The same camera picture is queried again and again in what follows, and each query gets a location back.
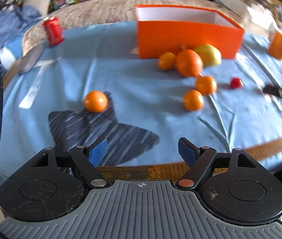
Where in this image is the large orange tomato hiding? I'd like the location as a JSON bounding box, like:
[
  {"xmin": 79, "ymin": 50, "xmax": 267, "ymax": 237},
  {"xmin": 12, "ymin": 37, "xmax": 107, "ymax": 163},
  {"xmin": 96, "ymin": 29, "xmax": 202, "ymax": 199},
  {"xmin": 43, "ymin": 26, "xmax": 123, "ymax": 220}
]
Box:
[{"xmin": 176, "ymin": 49, "xmax": 203, "ymax": 78}]

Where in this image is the orange cylindrical canister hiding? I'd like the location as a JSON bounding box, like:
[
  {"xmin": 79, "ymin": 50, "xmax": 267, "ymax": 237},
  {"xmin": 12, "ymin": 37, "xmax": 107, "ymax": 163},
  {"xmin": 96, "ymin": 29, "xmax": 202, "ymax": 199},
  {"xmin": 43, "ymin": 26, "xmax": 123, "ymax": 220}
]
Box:
[{"xmin": 268, "ymin": 29, "xmax": 282, "ymax": 60}]

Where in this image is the orange fruit middle lower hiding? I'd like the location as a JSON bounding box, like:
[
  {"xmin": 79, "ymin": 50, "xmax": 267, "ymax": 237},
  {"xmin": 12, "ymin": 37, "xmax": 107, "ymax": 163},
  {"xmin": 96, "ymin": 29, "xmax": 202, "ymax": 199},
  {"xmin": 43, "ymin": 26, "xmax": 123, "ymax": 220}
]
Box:
[{"xmin": 183, "ymin": 90, "xmax": 205, "ymax": 111}]

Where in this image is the red cherry tomato upper pair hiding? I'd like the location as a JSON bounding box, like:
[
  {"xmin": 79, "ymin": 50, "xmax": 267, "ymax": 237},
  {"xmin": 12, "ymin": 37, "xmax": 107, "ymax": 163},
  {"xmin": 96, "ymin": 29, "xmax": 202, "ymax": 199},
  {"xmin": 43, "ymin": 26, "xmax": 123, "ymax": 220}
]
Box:
[{"xmin": 230, "ymin": 77, "xmax": 244, "ymax": 89}]

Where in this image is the small orange fruit far left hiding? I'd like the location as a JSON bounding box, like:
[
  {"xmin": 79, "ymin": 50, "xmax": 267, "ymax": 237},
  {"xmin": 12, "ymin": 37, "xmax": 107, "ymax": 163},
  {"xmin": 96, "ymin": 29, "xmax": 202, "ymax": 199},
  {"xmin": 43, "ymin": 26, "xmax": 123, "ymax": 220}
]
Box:
[{"xmin": 83, "ymin": 91, "xmax": 108, "ymax": 113}]

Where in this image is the light blue tablecloth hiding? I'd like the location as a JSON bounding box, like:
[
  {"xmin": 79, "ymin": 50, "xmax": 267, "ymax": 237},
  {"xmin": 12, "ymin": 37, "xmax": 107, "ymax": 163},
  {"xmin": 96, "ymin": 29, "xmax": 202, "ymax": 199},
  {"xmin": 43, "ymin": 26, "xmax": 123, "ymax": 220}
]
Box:
[{"xmin": 0, "ymin": 33, "xmax": 282, "ymax": 179}]

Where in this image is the orange fruit middle upper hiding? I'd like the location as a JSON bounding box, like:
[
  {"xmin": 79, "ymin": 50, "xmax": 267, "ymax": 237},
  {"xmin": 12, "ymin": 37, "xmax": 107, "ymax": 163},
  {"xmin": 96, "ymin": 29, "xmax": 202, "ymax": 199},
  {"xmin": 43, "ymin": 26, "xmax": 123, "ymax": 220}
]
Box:
[{"xmin": 195, "ymin": 75, "xmax": 218, "ymax": 95}]

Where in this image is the small orange fruit behind tomato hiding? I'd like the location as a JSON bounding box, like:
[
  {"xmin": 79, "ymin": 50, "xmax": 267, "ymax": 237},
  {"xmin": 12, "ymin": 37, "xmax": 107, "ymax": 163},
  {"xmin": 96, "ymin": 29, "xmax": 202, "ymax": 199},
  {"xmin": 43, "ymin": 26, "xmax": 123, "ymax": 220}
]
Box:
[{"xmin": 157, "ymin": 52, "xmax": 176, "ymax": 71}]

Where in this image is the orange cardboard box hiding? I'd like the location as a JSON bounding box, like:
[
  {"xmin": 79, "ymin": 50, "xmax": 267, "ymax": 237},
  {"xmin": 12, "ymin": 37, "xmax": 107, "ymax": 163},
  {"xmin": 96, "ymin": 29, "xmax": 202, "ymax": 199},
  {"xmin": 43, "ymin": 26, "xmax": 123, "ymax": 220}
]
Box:
[{"xmin": 136, "ymin": 5, "xmax": 244, "ymax": 59}]

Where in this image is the red soda can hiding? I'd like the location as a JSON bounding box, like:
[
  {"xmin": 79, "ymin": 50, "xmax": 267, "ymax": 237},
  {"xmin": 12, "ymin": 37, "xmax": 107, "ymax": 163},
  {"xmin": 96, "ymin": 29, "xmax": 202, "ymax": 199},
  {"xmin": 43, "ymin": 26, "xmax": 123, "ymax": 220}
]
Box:
[{"xmin": 42, "ymin": 16, "xmax": 64, "ymax": 46}]

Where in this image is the quilted beige sofa cover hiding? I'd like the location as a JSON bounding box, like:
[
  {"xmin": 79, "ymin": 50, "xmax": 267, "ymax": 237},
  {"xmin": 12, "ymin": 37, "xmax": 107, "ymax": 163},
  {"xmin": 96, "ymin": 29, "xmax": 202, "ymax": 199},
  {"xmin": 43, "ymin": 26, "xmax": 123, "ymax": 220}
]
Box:
[{"xmin": 21, "ymin": 0, "xmax": 246, "ymax": 55}]

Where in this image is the blue striped bedding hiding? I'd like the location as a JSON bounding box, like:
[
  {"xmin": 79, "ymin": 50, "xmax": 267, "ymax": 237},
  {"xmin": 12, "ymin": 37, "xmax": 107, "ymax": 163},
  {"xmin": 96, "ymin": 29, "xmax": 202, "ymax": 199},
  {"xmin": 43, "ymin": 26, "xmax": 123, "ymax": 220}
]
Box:
[{"xmin": 0, "ymin": 5, "xmax": 42, "ymax": 76}]

